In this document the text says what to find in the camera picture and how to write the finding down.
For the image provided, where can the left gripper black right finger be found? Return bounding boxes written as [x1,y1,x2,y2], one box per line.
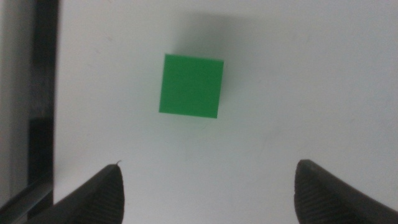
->
[294,159,398,224]

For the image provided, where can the green cube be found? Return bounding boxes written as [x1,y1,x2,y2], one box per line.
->
[158,54,224,119]

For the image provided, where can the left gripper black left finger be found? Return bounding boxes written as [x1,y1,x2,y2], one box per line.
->
[26,164,126,224]

